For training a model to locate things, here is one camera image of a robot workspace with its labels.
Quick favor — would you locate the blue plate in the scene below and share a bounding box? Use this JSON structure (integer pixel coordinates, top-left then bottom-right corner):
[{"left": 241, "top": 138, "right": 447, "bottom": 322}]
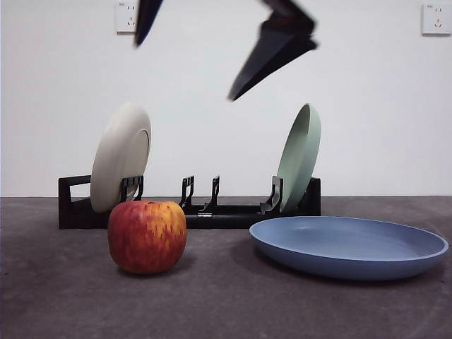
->
[{"left": 249, "top": 215, "right": 450, "bottom": 282}]

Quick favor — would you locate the red yellow apple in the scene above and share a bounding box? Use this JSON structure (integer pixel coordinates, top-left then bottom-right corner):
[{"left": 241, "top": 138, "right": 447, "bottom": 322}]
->
[{"left": 107, "top": 199, "right": 188, "bottom": 275}]

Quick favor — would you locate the green plate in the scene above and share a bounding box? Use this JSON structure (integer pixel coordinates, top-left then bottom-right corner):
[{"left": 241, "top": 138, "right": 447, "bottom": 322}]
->
[{"left": 276, "top": 102, "right": 322, "bottom": 214}]

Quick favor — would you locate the beige plate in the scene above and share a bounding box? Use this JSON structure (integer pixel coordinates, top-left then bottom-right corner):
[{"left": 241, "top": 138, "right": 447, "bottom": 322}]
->
[{"left": 90, "top": 102, "right": 153, "bottom": 214}]

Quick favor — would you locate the black plate rack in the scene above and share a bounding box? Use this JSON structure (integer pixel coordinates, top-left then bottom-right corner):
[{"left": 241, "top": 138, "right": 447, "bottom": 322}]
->
[{"left": 58, "top": 174, "right": 322, "bottom": 230}]

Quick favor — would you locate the white wall socket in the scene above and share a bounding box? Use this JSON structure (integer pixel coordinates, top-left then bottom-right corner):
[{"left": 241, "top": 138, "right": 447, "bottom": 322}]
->
[
  {"left": 116, "top": 1, "right": 148, "bottom": 35},
  {"left": 421, "top": 3, "right": 452, "bottom": 36}
]

